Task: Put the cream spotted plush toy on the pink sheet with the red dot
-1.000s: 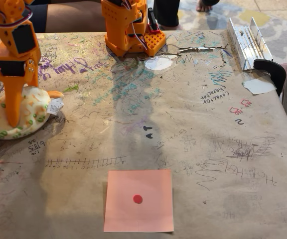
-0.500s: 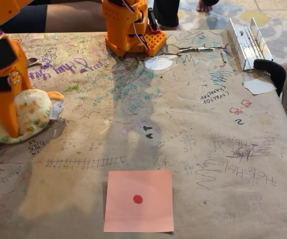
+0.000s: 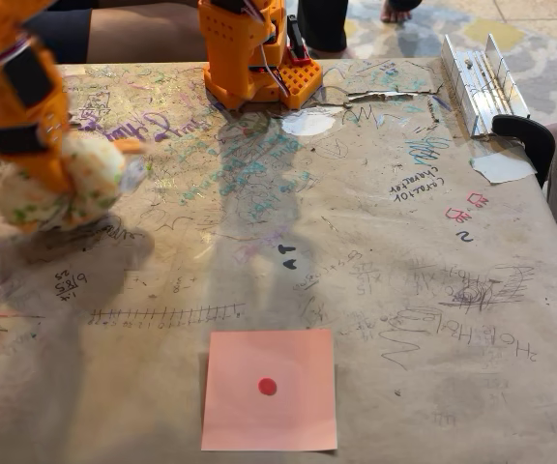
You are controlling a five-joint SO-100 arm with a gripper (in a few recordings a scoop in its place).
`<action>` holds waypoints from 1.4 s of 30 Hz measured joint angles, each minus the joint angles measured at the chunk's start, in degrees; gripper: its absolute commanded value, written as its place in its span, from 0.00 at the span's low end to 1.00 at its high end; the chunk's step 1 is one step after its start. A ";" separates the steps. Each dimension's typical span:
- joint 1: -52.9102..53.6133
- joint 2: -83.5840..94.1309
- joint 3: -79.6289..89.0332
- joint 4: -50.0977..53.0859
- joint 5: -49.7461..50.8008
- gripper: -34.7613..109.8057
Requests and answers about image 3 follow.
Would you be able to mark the navy blue shorts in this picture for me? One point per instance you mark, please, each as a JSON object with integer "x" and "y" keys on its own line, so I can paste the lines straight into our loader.
{"x": 61, "y": 34}

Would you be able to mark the white paper scrap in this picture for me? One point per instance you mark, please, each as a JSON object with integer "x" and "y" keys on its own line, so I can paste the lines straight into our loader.
{"x": 503, "y": 168}

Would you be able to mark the seated person bare thigh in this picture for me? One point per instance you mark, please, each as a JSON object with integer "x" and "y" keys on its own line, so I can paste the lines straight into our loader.
{"x": 148, "y": 36}

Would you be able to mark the bare foot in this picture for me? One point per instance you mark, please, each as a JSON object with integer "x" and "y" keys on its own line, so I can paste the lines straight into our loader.
{"x": 395, "y": 12}

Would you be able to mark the orange SO-100 robot arm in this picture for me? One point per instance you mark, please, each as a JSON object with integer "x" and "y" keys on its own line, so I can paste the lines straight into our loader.
{"x": 230, "y": 48}

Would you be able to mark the red dot sticker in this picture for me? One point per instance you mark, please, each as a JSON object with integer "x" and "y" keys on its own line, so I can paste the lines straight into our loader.
{"x": 267, "y": 386}

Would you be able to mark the spotted plush toy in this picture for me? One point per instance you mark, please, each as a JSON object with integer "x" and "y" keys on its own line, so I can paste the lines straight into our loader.
{"x": 92, "y": 179}

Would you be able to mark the brown scribbled paper table cover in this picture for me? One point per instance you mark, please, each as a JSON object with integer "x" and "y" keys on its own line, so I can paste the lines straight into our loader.
{"x": 428, "y": 377}

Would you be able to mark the orange gripper black servo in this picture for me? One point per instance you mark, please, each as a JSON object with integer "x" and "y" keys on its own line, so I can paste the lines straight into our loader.
{"x": 42, "y": 161}

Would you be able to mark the pink square sticky note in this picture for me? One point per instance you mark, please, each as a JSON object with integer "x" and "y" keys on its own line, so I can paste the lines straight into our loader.
{"x": 269, "y": 425}

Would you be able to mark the leg in black trousers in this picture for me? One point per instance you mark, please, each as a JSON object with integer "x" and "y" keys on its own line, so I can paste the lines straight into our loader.
{"x": 324, "y": 24}

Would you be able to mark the grey yellow patterned rug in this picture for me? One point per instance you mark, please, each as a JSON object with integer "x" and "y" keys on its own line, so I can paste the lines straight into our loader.
{"x": 525, "y": 38}

